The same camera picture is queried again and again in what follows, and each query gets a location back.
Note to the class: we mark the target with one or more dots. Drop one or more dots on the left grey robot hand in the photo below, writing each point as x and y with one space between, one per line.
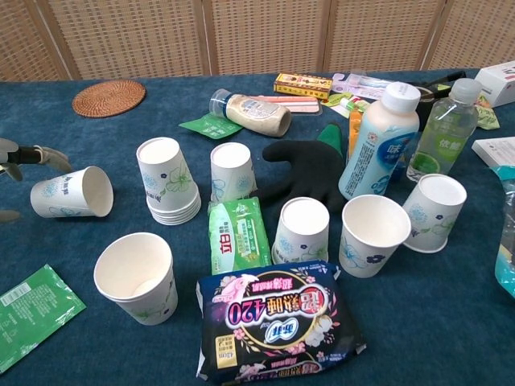
44 157

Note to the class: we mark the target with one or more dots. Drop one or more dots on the single floral paper cup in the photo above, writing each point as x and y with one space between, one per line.
64 193
432 213
303 229
233 173
370 237

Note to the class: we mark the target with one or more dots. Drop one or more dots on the upright paper cup front left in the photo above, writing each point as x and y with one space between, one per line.
137 277

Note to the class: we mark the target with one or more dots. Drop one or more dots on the round woven rattan coaster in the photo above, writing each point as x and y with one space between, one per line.
108 97

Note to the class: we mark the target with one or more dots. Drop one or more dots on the tall stack paper cups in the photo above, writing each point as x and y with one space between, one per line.
169 181

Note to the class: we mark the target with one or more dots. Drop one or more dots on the large green foil sachet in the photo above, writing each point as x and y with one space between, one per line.
32 317

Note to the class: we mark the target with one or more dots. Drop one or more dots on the small green spout pouch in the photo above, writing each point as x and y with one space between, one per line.
213 126

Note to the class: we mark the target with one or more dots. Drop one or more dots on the green tissue pack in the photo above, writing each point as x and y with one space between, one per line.
237 237

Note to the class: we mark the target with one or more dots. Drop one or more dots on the beige sauce squeeze bottle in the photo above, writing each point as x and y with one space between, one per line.
253 112

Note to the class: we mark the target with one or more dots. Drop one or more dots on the woven bamboo folding screen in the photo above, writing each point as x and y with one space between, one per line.
257 36

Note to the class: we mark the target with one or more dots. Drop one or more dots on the black green work glove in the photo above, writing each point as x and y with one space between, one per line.
306 169

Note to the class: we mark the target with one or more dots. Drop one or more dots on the pink blister pack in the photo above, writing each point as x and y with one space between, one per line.
301 103

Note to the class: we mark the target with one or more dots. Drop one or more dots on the yellow red long box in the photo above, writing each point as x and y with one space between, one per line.
301 85

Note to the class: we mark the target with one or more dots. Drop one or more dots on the dark sanitary pad pack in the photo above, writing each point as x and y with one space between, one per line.
277 325

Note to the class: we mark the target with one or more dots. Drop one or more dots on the green lip balm card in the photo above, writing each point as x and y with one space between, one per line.
342 102

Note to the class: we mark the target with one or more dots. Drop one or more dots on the orange carton box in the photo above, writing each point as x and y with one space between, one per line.
354 132

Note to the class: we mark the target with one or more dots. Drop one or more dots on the purple toothbrush pack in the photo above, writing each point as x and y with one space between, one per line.
362 82

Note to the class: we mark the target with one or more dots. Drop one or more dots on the milk drink bottle white cap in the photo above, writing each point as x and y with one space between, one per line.
378 144

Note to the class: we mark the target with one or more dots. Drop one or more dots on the clear bottle green label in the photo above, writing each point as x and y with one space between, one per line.
442 132

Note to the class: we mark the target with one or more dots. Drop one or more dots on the green orange snack packet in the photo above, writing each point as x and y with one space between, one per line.
486 114

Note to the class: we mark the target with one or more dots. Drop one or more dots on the flat white carton box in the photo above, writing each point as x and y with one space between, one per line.
497 150

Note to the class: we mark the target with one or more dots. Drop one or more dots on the white box black print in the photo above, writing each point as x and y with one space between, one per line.
499 82

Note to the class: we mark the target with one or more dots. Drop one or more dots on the teal clear plastic bag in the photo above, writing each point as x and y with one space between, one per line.
507 241

